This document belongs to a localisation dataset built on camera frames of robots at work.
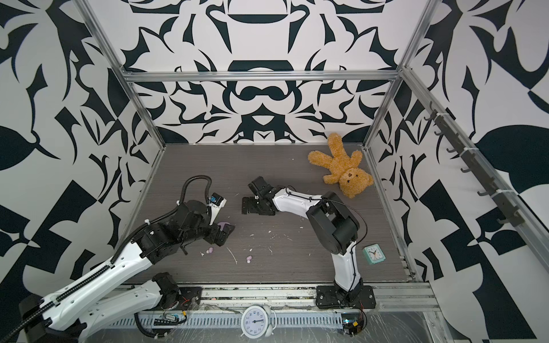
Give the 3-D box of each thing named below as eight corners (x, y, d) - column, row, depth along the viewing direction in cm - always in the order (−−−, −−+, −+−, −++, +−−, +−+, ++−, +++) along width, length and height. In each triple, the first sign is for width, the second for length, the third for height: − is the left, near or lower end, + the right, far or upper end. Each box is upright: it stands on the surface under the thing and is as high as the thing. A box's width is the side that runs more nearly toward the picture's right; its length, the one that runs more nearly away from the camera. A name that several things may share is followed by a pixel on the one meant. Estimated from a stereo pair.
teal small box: (369, 265, 83) (372, 263, 81) (360, 250, 87) (363, 247, 85) (383, 260, 84) (386, 258, 82) (374, 245, 88) (377, 242, 86)
